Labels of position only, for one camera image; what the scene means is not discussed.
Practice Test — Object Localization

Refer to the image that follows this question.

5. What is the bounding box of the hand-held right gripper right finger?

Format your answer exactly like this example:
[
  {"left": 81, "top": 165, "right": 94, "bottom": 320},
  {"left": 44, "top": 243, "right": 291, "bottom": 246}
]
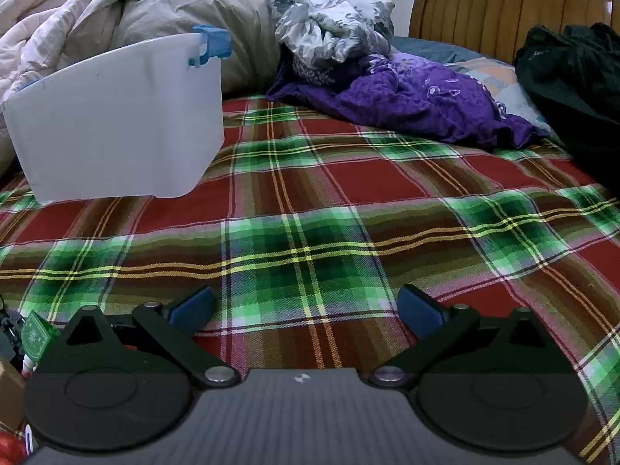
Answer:
[{"left": 369, "top": 283, "right": 578, "bottom": 390}]

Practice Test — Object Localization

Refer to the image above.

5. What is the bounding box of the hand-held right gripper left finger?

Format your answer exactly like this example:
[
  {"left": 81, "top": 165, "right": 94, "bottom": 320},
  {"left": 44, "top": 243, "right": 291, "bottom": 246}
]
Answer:
[{"left": 36, "top": 285, "right": 240, "bottom": 390}]

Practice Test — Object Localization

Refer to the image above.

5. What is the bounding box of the white plastic storage bin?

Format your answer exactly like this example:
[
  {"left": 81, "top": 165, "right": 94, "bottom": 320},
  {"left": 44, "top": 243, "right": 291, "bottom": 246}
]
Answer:
[{"left": 2, "top": 25, "right": 231, "bottom": 205}]

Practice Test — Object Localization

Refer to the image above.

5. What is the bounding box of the red green plaid blanket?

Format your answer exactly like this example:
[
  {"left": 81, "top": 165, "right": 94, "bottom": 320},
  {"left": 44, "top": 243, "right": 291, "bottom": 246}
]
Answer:
[{"left": 0, "top": 94, "right": 620, "bottom": 465}]

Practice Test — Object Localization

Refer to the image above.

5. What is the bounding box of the green patterned toy piece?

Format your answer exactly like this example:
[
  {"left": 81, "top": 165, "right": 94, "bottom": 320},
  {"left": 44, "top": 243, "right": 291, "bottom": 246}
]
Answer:
[{"left": 20, "top": 310, "right": 60, "bottom": 362}]

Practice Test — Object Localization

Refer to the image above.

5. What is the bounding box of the black toy vehicle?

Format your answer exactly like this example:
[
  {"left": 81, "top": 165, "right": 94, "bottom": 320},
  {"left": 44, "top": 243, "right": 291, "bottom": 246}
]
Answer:
[{"left": 0, "top": 298, "right": 24, "bottom": 371}]

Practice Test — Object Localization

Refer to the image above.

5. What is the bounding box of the tan cube block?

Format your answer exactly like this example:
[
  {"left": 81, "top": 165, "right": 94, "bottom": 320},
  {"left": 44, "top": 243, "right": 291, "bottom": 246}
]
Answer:
[{"left": 0, "top": 357, "right": 27, "bottom": 429}]

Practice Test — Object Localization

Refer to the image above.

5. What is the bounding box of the purple embroidered cloth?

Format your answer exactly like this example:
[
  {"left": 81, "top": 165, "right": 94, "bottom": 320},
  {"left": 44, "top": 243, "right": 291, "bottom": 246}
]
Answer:
[{"left": 266, "top": 52, "right": 550, "bottom": 152}]

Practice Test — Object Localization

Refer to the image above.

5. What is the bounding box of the red toy brick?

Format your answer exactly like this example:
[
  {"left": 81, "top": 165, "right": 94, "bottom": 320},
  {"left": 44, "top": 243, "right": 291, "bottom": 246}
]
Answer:
[{"left": 0, "top": 430, "right": 27, "bottom": 465}]

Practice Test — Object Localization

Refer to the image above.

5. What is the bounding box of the pastel patterned pillow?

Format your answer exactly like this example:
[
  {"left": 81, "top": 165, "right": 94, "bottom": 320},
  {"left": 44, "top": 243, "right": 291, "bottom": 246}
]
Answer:
[{"left": 446, "top": 55, "right": 558, "bottom": 139}]

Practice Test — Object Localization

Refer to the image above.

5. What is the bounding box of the blue pillow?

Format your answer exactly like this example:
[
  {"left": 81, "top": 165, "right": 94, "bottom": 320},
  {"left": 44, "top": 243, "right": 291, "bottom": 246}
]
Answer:
[{"left": 390, "top": 36, "right": 485, "bottom": 65}]

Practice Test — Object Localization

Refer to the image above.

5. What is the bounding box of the black garment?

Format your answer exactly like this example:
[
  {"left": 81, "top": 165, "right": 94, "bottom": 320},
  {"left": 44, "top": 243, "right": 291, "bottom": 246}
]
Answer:
[{"left": 513, "top": 22, "right": 620, "bottom": 195}]

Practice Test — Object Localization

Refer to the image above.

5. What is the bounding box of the grey floral cloth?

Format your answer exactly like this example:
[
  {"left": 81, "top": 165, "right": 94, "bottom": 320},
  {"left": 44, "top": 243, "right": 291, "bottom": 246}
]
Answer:
[{"left": 265, "top": 0, "right": 396, "bottom": 71}]

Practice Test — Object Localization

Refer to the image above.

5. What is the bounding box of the pale pink quilt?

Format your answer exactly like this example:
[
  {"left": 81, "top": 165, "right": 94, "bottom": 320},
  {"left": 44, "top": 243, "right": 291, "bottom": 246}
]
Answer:
[{"left": 0, "top": 0, "right": 288, "bottom": 175}]

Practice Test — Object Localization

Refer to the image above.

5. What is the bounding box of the wooden headboard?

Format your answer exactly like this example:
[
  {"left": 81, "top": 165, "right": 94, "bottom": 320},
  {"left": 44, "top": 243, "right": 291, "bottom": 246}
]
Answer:
[{"left": 408, "top": 0, "right": 620, "bottom": 66}]

